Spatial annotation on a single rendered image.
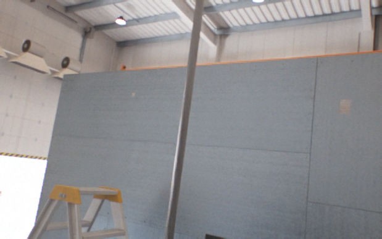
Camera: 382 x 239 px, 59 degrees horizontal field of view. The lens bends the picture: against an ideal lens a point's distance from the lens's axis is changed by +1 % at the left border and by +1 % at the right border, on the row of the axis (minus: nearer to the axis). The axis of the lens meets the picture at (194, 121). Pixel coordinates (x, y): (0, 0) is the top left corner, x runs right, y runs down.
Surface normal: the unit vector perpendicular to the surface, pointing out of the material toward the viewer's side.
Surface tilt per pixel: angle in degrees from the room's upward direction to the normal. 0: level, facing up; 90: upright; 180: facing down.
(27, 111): 90
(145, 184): 90
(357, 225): 90
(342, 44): 90
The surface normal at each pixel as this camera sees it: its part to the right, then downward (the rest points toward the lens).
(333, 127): -0.50, -0.20
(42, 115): 0.86, 0.03
